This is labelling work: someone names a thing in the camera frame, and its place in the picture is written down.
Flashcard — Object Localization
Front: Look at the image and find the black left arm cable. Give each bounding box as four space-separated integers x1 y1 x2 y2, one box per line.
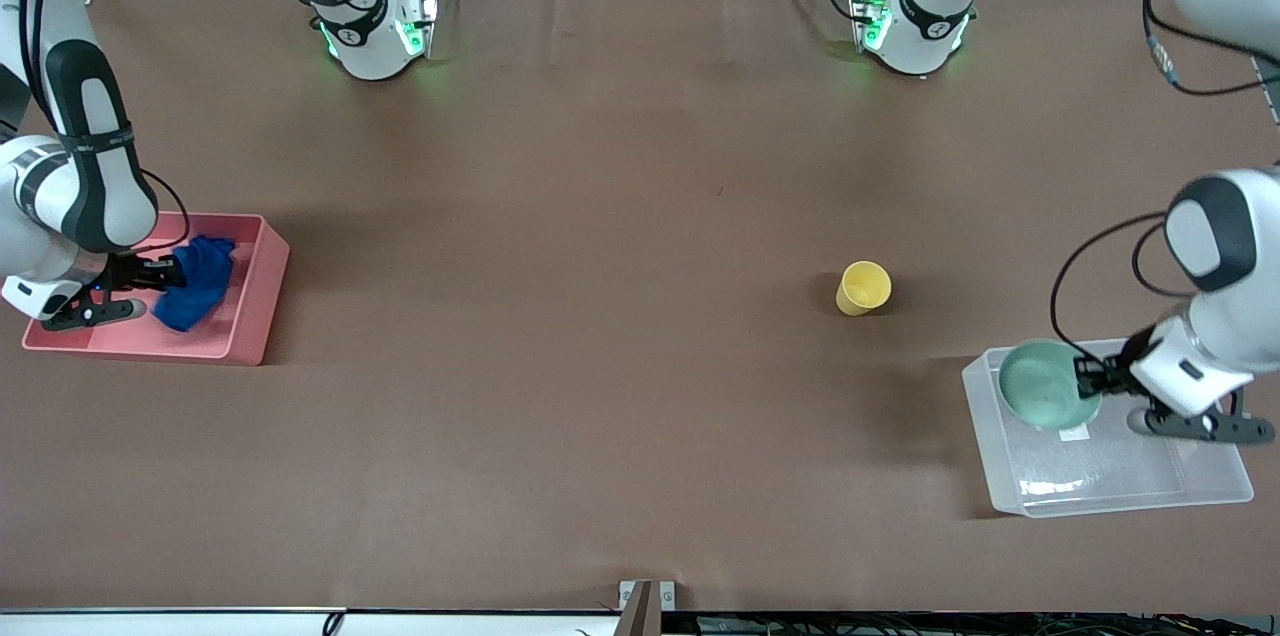
1050 0 1280 367

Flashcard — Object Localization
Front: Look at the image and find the brown table cover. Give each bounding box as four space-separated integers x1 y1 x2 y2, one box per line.
0 0 1280 612

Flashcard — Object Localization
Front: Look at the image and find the yellow plastic cup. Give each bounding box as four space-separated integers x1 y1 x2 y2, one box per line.
836 261 893 317

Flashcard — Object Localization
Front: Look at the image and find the blue cloth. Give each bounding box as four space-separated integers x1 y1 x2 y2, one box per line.
152 235 238 333

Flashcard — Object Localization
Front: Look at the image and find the pink plastic bin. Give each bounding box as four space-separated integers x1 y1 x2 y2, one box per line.
22 207 291 367

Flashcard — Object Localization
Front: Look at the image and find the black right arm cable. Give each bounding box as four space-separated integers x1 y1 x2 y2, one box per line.
20 0 191 252

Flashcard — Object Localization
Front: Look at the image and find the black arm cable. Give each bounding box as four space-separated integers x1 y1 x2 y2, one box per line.
20 0 191 252
1050 0 1280 367

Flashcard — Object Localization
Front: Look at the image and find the clear plastic storage box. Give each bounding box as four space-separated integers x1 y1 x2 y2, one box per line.
962 333 1255 519

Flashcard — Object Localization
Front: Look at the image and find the mint green bowl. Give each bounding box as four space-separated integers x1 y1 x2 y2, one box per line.
998 340 1103 431

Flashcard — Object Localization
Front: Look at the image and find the grey metal table bracket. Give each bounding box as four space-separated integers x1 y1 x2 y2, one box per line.
618 579 677 636

